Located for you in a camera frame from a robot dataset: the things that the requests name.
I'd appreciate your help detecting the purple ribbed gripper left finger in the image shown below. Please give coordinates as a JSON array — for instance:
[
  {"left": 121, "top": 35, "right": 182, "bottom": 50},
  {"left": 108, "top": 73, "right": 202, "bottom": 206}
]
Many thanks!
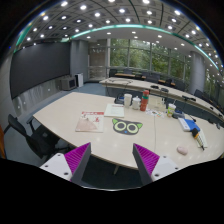
[{"left": 39, "top": 142, "right": 92, "bottom": 186}]

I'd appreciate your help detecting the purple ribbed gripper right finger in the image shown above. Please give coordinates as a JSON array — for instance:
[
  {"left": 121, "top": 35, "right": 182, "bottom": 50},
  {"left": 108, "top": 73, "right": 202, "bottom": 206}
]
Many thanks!
[{"left": 132, "top": 143, "right": 181, "bottom": 187}]

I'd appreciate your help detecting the pink computer mouse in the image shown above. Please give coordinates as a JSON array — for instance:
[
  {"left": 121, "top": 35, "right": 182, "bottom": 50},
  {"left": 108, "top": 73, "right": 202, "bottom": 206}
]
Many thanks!
[{"left": 177, "top": 146, "right": 188, "bottom": 155}]

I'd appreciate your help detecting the black office chair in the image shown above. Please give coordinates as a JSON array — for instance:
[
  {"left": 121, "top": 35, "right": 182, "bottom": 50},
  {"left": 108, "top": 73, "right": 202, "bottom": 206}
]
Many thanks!
[{"left": 8, "top": 114, "right": 68, "bottom": 159}]

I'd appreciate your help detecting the red and white magazine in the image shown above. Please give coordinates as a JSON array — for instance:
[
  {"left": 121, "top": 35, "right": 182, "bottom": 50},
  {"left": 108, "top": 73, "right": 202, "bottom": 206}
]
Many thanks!
[{"left": 75, "top": 111, "right": 104, "bottom": 133}]

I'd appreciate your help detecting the black yellow marker pen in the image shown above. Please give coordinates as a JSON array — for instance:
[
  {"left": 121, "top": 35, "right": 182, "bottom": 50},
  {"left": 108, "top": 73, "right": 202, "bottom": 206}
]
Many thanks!
[{"left": 191, "top": 128, "right": 204, "bottom": 150}]

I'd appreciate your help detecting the clear plastic container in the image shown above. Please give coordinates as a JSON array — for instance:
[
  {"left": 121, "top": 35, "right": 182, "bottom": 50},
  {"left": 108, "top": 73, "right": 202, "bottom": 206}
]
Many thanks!
[{"left": 148, "top": 95, "right": 166, "bottom": 112}]

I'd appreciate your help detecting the white paper booklet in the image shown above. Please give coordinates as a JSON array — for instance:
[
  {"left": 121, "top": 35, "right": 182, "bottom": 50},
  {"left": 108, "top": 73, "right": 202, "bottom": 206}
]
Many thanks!
[{"left": 104, "top": 104, "right": 124, "bottom": 117}]

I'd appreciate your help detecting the red thermos bottle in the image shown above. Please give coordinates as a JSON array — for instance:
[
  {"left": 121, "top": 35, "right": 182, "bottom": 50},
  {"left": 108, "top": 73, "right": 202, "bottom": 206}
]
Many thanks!
[{"left": 140, "top": 90, "right": 149, "bottom": 111}]

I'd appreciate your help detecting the white paper cup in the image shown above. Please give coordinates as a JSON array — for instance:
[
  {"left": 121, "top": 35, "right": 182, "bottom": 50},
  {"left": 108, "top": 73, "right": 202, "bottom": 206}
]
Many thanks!
[{"left": 124, "top": 93, "right": 132, "bottom": 108}]

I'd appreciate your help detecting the grey box cabinet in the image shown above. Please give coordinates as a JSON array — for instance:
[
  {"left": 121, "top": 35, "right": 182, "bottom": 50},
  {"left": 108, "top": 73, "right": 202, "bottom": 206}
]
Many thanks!
[{"left": 60, "top": 77, "right": 76, "bottom": 91}]

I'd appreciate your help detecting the long curved rear table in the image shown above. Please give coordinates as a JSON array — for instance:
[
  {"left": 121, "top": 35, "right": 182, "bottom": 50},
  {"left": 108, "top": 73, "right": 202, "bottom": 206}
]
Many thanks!
[{"left": 101, "top": 77, "right": 224, "bottom": 122}]

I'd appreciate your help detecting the white cabinet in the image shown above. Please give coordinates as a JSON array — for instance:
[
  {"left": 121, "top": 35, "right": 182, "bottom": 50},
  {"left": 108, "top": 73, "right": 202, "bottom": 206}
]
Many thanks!
[{"left": 75, "top": 73, "right": 84, "bottom": 87}]

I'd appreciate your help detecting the large dark projection screen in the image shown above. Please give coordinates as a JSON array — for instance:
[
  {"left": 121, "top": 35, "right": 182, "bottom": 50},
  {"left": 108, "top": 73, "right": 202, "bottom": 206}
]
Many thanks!
[{"left": 10, "top": 43, "right": 70, "bottom": 99}]

